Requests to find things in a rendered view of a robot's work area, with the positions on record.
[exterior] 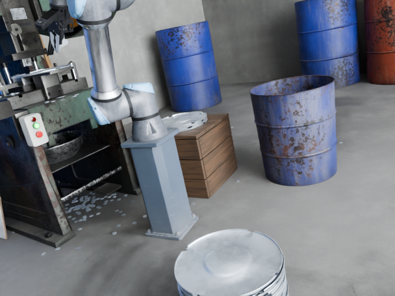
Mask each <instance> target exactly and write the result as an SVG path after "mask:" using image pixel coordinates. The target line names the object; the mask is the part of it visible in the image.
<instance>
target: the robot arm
mask: <svg viewBox="0 0 395 296"><path fill-rule="evenodd" d="M134 2H135V0H49V3H50V4H49V7H50V10H49V11H48V12H46V13H45V14H44V15H43V16H41V17H40V18H39V19H38V20H37V21H36V22H35V23H34V24H35V25H36V27H37V28H39V29H41V30H44V29H46V28H47V27H48V35H49V38H50V41H51V44H52V46H53V48H54V50H55V51H56V53H59V52H60V50H61V47H63V46H65V45H67V44H68V40H66V39H65V37H64V33H67V32H73V20H71V17H73V18H75V19H76V21H77V23H78V24H80V25H81V26H82V28H83V34H84V38H85V44H86V50H87V54H88V60H89V66H90V70H91V75H92V82H93V89H92V90H91V97H89V98H87V102H88V105H89V108H90V110H91V112H92V114H93V117H94V118H95V120H96V122H97V123H98V124H99V125H105V124H110V123H112V122H115V121H118V120H122V119H126V118H128V117H131V118H132V140H133V141H134V142H149V141H152V140H156V139H159V138H161V137H163V136H165V135H167V133H168V131H167V128H166V126H165V124H164V122H163V121H162V119H161V118H160V116H159V111H158V106H157V103H156V98H155V93H154V91H153V87H152V84H151V83H149V82H138V83H128V84H124V85H123V89H121V88H120V86H118V85H117V84H116V76H115V68H114V63H113V55H112V47H111V39H110V34H109V26H108V24H109V23H110V22H111V20H112V12H116V11H121V10H124V9H126V8H128V7H130V6H131V5H132V4H133V3H134ZM71 23H72V29H71V27H70V24H71Z"/></svg>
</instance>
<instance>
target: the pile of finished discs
mask: <svg viewBox="0 0 395 296"><path fill-rule="evenodd" d="M162 121H163V122H164V124H165V126H166V128H167V129H175V128H179V132H184V131H187V130H191V129H194V128H197V127H199V126H201V125H203V124H205V123H206V122H207V113H205V112H204V113H202V112H185V113H179V114H176V115H172V116H171V117H166V118H163V119H162Z"/></svg>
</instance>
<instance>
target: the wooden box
mask: <svg viewBox="0 0 395 296"><path fill-rule="evenodd" d="M228 116H229V114H228V113H221V114H210V115H207V122H206V123H205V124H203V125H201V126H199V127H197V128H194V129H191V130H187V131H184V132H179V133H177V134H176V135H174V138H175V143H176V148H177V151H178V156H179V161H180V166H181V169H182V174H183V179H184V182H185V187H186V192H187V195H188V197H196V198H203V199H209V198H210V197H211V196H212V195H213V194H214V193H215V192H216V191H217V190H218V189H219V188H220V187H221V186H222V184H223V183H224V182H225V181H226V180H227V179H228V178H229V177H230V176H231V175H232V174H233V173H234V172H235V171H236V170H237V163H236V156H235V153H234V152H235V150H234V145H233V139H232V135H231V134H232V132H231V128H230V122H229V117H228Z"/></svg>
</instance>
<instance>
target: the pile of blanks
mask: <svg viewBox="0 0 395 296"><path fill-rule="evenodd" d="M282 256H283V263H282V267H281V269H280V271H279V273H275V274H276V275H277V276H276V278H275V279H274V280H273V281H272V282H271V283H270V284H269V285H267V286H266V287H264V288H263V289H262V290H260V291H258V292H256V293H254V294H252V295H249V296H289V288H288V283H287V279H286V270H285V267H284V255H283V252H282ZM178 291H179V294H180V296H193V295H191V294H189V293H188V292H186V291H185V290H184V289H183V288H182V287H181V286H180V285H179V284H178Z"/></svg>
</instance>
